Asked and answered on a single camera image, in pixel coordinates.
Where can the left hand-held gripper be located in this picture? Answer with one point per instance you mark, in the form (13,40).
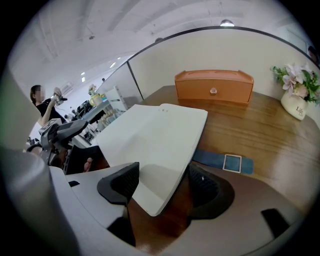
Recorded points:
(48,140)

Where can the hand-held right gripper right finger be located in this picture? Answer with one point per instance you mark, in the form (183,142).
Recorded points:
(250,207)

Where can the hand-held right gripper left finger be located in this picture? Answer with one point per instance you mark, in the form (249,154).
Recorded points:
(85,190)

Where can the blue notebook with strap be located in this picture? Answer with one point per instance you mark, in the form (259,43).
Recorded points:
(150,140)

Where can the person's left forearm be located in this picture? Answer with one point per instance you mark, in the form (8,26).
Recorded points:
(37,152)

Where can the pale blue desk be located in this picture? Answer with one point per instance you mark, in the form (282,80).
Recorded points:
(95,111)

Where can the pale yellow jug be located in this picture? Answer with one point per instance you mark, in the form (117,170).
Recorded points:
(95,100)

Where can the black wrist watch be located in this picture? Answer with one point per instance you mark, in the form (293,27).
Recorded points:
(32,146)

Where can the white pot with flowers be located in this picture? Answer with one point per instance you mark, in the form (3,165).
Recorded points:
(295,105)

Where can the orange wooden box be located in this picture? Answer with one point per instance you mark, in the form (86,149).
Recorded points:
(212,86)

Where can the ceiling lamp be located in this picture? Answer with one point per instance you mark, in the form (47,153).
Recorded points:
(227,23)

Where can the cream partition with black rail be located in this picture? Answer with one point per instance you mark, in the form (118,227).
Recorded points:
(200,55)

